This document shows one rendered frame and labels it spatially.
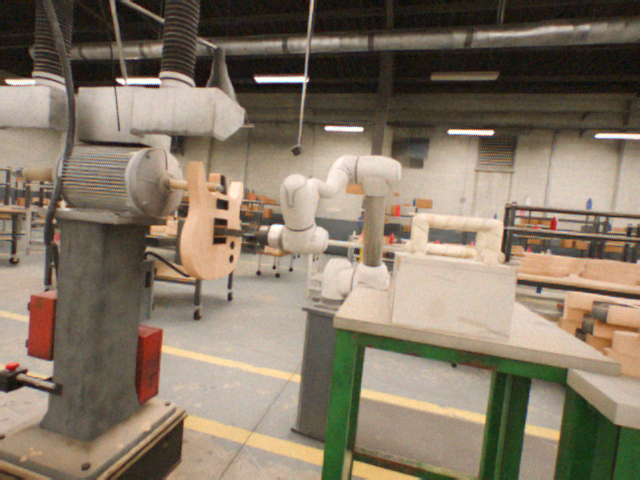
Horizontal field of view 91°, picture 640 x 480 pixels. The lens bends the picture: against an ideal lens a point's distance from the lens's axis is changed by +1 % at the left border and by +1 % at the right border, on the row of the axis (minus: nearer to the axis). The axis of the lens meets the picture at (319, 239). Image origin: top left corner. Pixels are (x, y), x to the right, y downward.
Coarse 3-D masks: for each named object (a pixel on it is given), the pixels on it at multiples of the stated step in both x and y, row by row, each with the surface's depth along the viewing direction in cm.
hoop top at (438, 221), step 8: (424, 216) 77; (432, 216) 76; (440, 216) 76; (448, 216) 76; (456, 216) 76; (432, 224) 76; (440, 224) 76; (448, 224) 76; (456, 224) 75; (464, 224) 75; (472, 224) 74; (480, 224) 74; (488, 224) 74; (496, 224) 73
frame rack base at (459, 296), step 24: (408, 264) 76; (432, 264) 75; (456, 264) 74; (480, 264) 74; (408, 288) 77; (432, 288) 76; (456, 288) 75; (480, 288) 74; (504, 288) 73; (408, 312) 77; (432, 312) 76; (456, 312) 75; (480, 312) 74; (504, 312) 73; (480, 336) 74; (504, 336) 73
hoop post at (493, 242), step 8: (488, 232) 75; (496, 232) 73; (488, 240) 75; (496, 240) 73; (488, 248) 74; (496, 248) 74; (488, 256) 74; (496, 256) 74; (488, 264) 74; (496, 264) 74
